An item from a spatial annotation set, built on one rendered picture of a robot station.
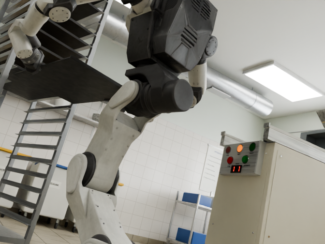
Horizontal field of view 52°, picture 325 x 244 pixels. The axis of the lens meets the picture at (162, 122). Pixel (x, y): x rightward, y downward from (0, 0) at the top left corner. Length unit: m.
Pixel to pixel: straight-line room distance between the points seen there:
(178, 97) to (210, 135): 5.36
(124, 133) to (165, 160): 4.58
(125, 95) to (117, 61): 4.49
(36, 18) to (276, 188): 1.12
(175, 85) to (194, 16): 0.31
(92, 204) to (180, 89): 0.51
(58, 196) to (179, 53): 3.48
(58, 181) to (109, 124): 3.24
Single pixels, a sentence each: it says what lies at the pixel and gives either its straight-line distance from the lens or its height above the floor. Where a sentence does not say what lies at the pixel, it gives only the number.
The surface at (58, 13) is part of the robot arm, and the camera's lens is 1.32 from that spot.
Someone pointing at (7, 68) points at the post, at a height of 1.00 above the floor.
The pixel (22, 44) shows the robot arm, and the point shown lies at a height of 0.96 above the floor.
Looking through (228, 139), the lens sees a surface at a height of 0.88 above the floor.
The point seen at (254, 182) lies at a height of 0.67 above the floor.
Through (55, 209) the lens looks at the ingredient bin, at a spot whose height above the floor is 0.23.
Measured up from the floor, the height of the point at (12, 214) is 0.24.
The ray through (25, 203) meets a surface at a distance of 2.23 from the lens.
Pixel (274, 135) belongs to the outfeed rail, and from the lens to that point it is 1.40.
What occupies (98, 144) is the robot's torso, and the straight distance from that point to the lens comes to 1.30.
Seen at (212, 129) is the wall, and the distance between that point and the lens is 6.51.
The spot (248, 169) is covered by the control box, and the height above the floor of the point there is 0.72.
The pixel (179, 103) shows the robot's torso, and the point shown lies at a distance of 1.12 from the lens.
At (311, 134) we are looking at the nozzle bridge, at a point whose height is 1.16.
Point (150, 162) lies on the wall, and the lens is 5.70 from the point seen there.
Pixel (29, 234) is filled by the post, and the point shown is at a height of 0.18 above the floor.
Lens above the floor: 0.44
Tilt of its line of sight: 16 degrees up
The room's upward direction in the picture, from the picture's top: 15 degrees clockwise
